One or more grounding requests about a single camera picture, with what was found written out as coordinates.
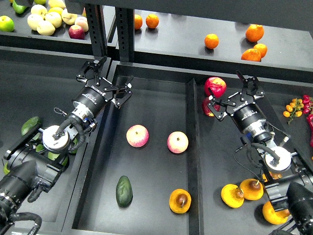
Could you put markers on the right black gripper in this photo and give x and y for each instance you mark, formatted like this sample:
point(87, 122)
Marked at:
point(241, 107)

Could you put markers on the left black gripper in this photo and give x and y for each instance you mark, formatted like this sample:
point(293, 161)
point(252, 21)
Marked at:
point(98, 91)

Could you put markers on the dark green avocado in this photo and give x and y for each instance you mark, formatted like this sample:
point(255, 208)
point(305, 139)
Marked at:
point(123, 192)

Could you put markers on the yellow pear with brown stem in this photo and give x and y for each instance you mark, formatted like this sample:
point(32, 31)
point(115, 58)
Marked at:
point(180, 201)

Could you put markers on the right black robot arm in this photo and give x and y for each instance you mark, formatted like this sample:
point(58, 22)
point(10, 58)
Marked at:
point(284, 176)

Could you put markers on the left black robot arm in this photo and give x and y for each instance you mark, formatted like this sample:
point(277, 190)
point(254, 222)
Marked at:
point(39, 157)

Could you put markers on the green avocado right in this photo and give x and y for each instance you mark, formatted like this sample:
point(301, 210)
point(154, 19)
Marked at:
point(74, 143)

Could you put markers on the pale yellow pear right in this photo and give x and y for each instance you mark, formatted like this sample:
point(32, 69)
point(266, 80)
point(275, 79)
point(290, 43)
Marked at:
point(68, 18)

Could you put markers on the pale yellow pear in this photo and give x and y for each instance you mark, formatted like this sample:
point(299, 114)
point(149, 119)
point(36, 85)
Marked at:
point(45, 28)
point(39, 10)
point(68, 18)
point(33, 20)
point(54, 18)

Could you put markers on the pale yellow pear centre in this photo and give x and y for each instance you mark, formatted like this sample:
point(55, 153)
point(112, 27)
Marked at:
point(54, 18)

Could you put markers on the pale yellow pear front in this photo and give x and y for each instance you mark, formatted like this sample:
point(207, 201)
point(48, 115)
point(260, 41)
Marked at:
point(45, 28)

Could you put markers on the dark avocado upper left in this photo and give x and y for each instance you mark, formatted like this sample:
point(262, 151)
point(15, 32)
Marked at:
point(29, 124)

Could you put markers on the yellow pear middle of group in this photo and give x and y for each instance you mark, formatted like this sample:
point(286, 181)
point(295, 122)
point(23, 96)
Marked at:
point(252, 189)

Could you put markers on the yellow pear of group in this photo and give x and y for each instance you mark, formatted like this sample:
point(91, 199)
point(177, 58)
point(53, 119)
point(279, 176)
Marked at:
point(252, 189)
point(232, 195)

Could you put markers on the green avocado centre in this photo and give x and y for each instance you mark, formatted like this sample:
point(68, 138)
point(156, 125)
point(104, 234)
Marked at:
point(63, 160)

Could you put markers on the pale yellow pear left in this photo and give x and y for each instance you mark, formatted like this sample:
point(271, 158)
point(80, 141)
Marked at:
point(33, 20)

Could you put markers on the yellow pear left of group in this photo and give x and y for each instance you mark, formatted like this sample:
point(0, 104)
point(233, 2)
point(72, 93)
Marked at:
point(232, 195)

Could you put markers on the green avocado middle left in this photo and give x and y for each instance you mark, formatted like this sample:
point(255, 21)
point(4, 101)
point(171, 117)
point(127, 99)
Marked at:
point(40, 147)

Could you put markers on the pale yellow pear back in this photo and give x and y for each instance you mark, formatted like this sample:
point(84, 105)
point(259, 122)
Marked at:
point(39, 10)

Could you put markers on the bright red apple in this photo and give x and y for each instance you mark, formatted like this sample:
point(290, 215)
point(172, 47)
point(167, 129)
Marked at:
point(216, 85)

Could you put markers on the dark red apple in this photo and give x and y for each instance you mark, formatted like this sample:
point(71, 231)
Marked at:
point(207, 109)

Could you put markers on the orange front right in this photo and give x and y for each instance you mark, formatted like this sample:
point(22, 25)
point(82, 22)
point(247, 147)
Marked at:
point(252, 55)

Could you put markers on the red apple on shelf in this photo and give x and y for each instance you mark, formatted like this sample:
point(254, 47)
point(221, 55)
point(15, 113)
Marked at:
point(76, 32)

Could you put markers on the small orange right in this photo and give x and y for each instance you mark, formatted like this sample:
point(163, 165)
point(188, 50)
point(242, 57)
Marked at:
point(262, 48)

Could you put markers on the orange cherry tomato bunch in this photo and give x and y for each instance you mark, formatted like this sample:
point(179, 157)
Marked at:
point(294, 109)

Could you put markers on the pink apple left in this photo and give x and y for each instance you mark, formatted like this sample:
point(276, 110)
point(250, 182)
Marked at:
point(137, 135)

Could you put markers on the pink apple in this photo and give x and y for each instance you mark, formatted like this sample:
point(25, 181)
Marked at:
point(177, 142)
point(137, 135)

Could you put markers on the orange centre of shelf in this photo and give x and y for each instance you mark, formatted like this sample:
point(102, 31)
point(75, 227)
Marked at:
point(211, 41)

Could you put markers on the pink peach on shelf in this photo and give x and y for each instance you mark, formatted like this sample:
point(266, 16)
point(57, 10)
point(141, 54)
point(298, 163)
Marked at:
point(82, 22)

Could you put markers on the large orange top right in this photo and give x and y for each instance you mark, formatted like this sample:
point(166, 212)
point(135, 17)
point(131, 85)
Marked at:
point(254, 32)

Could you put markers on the red chili peppers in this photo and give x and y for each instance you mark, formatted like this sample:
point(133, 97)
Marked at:
point(308, 109)

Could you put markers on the pink apple right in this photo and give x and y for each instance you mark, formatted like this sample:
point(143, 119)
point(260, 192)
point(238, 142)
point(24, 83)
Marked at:
point(177, 142)

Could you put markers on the yellow lemon on shelf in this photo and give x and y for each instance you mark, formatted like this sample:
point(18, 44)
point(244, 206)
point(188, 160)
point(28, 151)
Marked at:
point(56, 9)

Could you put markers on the green fruit top shelf corner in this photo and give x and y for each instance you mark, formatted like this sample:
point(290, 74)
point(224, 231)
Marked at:
point(19, 9)

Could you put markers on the green apple on shelf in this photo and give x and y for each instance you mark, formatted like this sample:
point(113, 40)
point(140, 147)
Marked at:
point(6, 24)

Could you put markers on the black tray divider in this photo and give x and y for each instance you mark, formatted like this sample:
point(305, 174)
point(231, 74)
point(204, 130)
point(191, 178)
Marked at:
point(195, 212)

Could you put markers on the orange half hidden by post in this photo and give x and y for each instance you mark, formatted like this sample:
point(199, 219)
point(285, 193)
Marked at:
point(138, 21)

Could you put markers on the black perforated shelf post right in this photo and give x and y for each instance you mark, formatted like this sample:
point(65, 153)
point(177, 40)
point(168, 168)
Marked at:
point(124, 19)

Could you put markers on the black perforated shelf post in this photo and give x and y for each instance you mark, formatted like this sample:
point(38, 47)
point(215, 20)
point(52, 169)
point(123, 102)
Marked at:
point(97, 31)
point(124, 19)

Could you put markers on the black perforated shelf post left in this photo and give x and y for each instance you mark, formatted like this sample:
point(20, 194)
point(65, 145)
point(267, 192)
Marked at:
point(97, 31)

